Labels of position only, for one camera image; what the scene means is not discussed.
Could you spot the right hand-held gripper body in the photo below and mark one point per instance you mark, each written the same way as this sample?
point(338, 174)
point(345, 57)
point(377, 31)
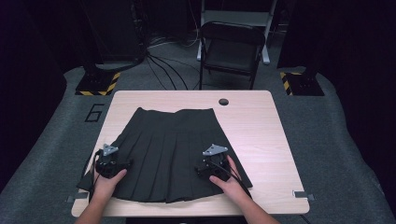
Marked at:
point(214, 160)

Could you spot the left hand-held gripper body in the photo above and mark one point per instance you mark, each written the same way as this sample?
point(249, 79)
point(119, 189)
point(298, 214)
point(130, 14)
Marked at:
point(107, 161)

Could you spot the black pleated skirt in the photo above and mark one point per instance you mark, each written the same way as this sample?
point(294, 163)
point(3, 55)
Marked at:
point(168, 146)

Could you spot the person's left hand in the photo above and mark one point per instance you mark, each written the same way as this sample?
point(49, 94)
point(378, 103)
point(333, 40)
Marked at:
point(107, 183)

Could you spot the person's right hand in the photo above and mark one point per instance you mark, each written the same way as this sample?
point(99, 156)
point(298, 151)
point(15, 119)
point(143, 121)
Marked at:
point(232, 185)

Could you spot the grey tape piece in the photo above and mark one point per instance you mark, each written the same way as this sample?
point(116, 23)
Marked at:
point(302, 195)
point(79, 196)

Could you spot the black stand base striped tape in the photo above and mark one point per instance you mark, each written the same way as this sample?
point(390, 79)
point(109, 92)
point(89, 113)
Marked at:
point(96, 84)
point(303, 84)

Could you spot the black folding chair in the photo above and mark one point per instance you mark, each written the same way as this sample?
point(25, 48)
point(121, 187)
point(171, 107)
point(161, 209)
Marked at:
point(230, 53)
point(236, 15)

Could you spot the dark curtain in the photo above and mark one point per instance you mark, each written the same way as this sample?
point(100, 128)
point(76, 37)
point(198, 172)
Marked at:
point(28, 77)
point(358, 62)

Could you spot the black equipment cabinet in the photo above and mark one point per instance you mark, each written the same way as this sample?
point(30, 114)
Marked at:
point(115, 31)

